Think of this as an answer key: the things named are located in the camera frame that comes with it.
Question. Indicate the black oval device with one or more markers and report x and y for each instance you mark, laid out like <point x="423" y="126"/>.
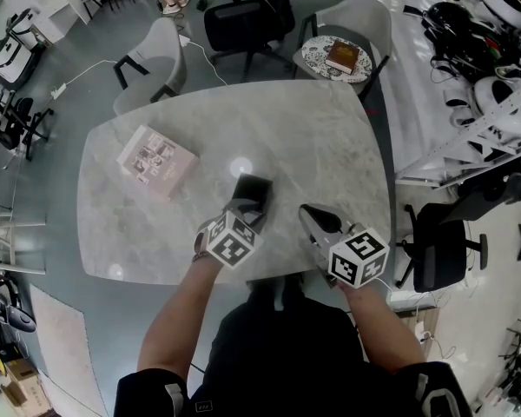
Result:
<point x="13" y="311"/>

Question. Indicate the person's left forearm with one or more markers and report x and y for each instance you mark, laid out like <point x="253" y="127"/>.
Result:
<point x="178" y="315"/>

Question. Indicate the white table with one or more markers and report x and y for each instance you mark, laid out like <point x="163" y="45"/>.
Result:
<point x="17" y="246"/>

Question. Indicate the plywood floor board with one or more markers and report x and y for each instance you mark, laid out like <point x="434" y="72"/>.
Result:
<point x="65" y="354"/>

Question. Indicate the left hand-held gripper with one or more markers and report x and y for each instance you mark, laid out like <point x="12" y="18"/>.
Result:
<point x="232" y="243"/>

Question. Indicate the white robot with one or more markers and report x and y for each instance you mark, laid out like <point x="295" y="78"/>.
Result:
<point x="13" y="54"/>

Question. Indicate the white plug adapter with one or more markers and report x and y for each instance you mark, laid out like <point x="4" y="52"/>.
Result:
<point x="185" y="41"/>

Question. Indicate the dark wrist band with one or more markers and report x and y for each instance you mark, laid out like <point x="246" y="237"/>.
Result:
<point x="199" y="257"/>

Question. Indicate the black square pen holder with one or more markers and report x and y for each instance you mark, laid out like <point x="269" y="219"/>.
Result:
<point x="252" y="185"/>

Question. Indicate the grey shell chair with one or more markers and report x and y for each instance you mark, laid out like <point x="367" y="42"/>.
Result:
<point x="156" y="59"/>
<point x="360" y="15"/>

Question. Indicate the pink book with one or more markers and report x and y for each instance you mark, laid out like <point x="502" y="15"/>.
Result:
<point x="156" y="161"/>

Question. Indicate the white power strip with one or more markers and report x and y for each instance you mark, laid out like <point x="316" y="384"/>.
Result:
<point x="404" y="301"/>
<point x="58" y="90"/>

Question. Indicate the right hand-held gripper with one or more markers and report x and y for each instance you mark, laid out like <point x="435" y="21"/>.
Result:
<point x="358" y="256"/>

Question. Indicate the black office chair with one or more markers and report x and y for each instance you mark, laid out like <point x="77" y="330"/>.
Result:
<point x="17" y="124"/>
<point x="438" y="241"/>
<point x="243" y="24"/>

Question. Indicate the white metal shelf rack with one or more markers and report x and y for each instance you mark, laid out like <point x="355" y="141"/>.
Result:
<point x="482" y="133"/>

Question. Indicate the cardboard box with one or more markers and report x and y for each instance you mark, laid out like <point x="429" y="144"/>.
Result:
<point x="24" y="389"/>

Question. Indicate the brown book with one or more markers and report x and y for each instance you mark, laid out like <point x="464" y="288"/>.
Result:
<point x="342" y="57"/>

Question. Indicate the person's black clothing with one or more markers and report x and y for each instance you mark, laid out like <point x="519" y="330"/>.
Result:
<point x="286" y="354"/>

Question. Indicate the person's right forearm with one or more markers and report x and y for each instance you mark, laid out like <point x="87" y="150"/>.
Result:
<point x="382" y="332"/>

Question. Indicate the white shelf cabinet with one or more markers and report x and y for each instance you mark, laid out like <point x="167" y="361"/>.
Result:
<point x="48" y="2"/>

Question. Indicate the heap of robot parts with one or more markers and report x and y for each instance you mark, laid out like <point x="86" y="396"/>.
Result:
<point x="473" y="33"/>

